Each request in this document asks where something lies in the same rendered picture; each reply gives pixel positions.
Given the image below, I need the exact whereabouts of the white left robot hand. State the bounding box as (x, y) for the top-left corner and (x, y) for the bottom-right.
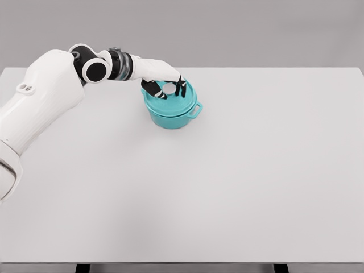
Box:
(140, 58), (188, 100)

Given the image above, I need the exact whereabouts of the teal pot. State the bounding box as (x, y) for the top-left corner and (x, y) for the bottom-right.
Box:
(144, 100), (204, 130)

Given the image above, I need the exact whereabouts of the teal pot lid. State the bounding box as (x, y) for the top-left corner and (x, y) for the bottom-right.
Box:
(140, 78), (197, 117)

